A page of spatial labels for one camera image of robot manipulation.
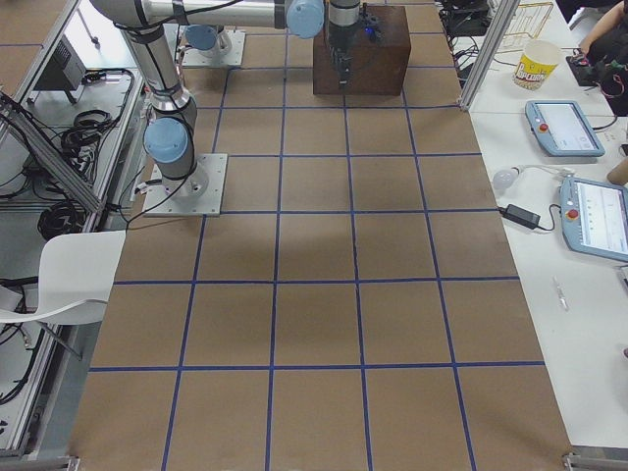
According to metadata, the lower blue teach pendant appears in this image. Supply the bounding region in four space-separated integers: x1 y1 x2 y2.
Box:
559 177 627 262

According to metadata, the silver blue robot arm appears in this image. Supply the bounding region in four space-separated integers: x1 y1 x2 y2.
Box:
91 1 364 126

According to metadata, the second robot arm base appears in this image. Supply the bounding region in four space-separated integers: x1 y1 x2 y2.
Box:
185 25 232 53

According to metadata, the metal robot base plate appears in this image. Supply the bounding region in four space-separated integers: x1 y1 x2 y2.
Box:
142 153 228 217

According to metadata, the cardboard tube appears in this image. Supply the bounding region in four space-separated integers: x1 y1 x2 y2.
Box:
606 160 628 185

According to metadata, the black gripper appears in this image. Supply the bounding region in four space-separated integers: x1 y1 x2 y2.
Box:
327 20 354 92

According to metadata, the aluminium frame post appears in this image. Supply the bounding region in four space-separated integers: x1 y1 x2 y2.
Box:
458 0 520 111

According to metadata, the upper blue teach pendant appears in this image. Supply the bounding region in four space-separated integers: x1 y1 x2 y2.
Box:
524 100 605 158

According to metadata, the blue teach pendant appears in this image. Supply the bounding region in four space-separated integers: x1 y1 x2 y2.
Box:
524 100 605 158
559 177 627 262

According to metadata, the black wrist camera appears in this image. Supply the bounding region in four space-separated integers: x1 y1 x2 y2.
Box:
360 14 382 43

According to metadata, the grey electronics box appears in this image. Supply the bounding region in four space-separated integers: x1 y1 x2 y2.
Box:
34 35 86 104

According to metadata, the white light bulb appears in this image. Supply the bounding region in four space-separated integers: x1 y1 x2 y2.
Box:
492 167 524 191

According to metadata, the yellow popcorn bucket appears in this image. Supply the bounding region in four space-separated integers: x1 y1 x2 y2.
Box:
513 39 562 90

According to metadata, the black power adapter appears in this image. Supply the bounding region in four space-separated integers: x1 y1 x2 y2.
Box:
498 204 540 230

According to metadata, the dark wooden drawer cabinet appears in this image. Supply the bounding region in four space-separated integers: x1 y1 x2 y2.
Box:
312 1 411 96

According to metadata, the white chair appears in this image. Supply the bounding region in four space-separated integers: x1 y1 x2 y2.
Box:
1 231 126 326

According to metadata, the gold wire basket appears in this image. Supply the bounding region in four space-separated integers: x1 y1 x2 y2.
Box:
497 1 553 53

